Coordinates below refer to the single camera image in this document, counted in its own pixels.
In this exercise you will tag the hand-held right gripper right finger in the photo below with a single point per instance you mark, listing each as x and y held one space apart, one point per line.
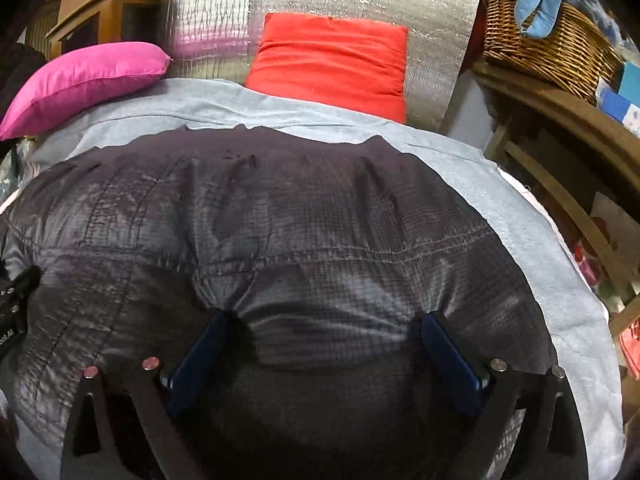
452 355

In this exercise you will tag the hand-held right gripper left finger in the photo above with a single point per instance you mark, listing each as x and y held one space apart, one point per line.
197 355

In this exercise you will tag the dark grey padded jacket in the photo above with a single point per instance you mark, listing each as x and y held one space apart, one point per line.
280 285

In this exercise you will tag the light grey bed sheet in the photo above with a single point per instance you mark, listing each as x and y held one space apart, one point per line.
500 200

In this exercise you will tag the wooden shelf unit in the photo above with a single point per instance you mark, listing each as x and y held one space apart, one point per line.
565 160

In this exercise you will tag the black hooded coat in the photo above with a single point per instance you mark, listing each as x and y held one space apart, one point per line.
12 80

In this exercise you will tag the pink pillow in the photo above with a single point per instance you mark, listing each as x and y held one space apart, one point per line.
82 85

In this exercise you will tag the wooden cabinet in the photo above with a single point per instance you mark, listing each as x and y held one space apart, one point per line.
95 10

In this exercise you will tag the red pillow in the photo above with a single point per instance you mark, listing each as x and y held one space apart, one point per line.
330 60

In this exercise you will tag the wicker basket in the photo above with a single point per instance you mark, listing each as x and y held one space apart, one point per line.
550 45

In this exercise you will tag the silver foil insulation mat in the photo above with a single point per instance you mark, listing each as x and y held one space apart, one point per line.
320 15

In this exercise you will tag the light blue cloth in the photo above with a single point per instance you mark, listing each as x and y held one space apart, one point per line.
542 0

